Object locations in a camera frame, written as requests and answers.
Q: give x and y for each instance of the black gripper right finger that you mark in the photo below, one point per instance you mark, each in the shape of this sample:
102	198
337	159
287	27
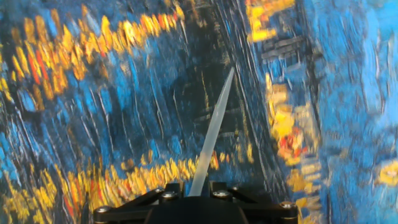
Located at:
264	207

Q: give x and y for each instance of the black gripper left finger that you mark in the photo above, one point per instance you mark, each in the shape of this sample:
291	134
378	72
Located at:
140	203

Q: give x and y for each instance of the translucent large pipette tip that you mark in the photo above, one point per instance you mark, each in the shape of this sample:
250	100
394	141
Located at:
211	133

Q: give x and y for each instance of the starry night painting cloth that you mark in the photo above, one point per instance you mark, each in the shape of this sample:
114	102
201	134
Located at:
109	109

